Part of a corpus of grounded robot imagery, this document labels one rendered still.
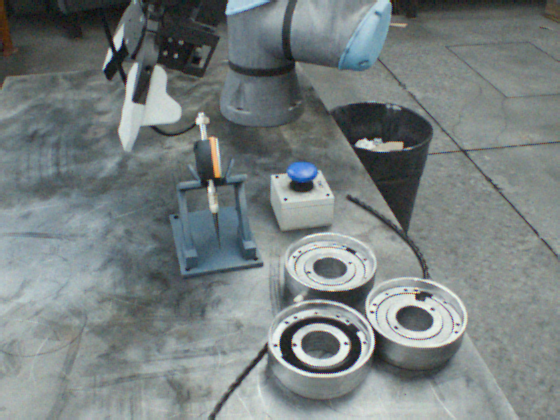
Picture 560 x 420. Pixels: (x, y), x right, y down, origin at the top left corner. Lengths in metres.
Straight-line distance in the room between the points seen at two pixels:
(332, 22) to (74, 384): 0.63
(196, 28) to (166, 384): 0.36
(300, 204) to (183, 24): 0.29
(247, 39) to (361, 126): 1.12
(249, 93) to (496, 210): 1.51
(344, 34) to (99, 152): 0.43
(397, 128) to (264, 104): 1.08
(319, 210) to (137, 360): 0.31
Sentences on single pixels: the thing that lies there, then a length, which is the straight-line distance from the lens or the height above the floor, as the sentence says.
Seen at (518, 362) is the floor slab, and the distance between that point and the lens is 1.86.
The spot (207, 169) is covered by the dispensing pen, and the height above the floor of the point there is 0.91.
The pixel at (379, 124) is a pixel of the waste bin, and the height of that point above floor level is 0.35.
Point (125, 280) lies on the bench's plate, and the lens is 0.78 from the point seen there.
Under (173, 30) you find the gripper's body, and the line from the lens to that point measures 0.66.
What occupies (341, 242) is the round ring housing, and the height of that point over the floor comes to 0.83.
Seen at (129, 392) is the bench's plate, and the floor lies 0.80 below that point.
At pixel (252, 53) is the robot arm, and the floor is 0.92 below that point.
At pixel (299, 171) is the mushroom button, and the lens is 0.82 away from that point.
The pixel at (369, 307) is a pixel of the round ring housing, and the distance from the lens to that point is 0.69.
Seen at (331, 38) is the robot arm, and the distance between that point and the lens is 1.00.
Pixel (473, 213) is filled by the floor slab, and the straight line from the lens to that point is 2.39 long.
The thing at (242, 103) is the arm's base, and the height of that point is 0.83.
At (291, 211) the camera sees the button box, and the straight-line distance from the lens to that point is 0.82.
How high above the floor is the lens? 1.30
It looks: 34 degrees down
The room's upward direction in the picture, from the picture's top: 1 degrees clockwise
